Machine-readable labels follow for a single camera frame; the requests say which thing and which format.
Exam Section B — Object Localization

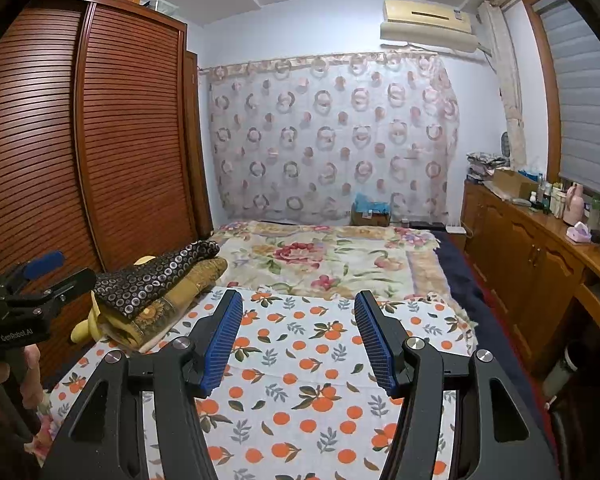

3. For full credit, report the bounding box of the blue cloth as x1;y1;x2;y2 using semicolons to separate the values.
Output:
354;192;391;215

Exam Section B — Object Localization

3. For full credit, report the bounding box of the open cardboard box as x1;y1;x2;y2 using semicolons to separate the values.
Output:
490;169;538;200

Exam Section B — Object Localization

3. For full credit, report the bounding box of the brown cardboard box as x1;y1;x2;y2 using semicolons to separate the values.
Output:
351;208;392;227

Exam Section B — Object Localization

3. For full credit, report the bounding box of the navy circle-patterned satin garment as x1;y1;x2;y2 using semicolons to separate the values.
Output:
92;240;221;318

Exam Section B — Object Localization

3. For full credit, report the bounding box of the person's left hand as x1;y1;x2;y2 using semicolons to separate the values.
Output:
0;342;43;413

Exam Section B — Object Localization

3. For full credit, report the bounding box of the stack of folded clothes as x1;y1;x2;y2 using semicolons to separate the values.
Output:
466;151;508;183

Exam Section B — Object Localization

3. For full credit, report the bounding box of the pink thermos jug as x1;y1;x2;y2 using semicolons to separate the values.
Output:
564;182;586;226

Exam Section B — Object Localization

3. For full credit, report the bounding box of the floral blanket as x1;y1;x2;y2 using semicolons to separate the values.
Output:
212;220;478;356

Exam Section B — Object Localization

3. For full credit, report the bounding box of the wooden louvered wardrobe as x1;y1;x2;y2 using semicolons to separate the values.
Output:
0;0;213;386

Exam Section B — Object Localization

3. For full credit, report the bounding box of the long wooden cabinet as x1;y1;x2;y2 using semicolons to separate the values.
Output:
461;180;600;376

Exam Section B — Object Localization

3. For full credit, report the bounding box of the cream wall air conditioner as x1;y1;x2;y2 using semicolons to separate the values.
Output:
379;0;480;53

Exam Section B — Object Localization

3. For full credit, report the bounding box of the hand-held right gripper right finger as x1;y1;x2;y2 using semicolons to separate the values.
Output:
354;289;563;480

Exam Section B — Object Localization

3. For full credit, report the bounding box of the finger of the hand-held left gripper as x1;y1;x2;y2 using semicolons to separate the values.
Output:
2;251;66;288
10;267;98;308

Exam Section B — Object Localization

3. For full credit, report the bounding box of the grey window blind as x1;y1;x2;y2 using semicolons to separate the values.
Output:
532;0;600;198

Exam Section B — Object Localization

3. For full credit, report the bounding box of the yellow plush toy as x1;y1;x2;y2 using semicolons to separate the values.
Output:
70;255;156;343

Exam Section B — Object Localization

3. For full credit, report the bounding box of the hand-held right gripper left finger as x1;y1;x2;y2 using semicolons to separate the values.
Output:
40;289;245;480

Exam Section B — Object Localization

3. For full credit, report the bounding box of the beige lace window curtain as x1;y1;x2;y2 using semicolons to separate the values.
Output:
477;0;527;171

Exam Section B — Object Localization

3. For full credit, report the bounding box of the sheer curtain with ring print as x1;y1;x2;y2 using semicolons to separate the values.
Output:
200;50;461;226

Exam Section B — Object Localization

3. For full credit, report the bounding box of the navy bed sheet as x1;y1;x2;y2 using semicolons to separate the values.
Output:
432;230;556;441

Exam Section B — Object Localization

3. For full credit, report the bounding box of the golden patterned folded cloth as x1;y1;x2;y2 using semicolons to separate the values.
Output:
102;257;229;346

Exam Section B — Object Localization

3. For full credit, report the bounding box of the grey waste bin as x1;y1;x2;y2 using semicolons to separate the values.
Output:
542;342;581;398

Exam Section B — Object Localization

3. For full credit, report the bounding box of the person's left forearm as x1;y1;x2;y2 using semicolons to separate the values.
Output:
0;400;46;480

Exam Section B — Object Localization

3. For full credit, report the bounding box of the orange fruit print bed sheet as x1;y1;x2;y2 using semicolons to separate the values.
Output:
32;287;481;480

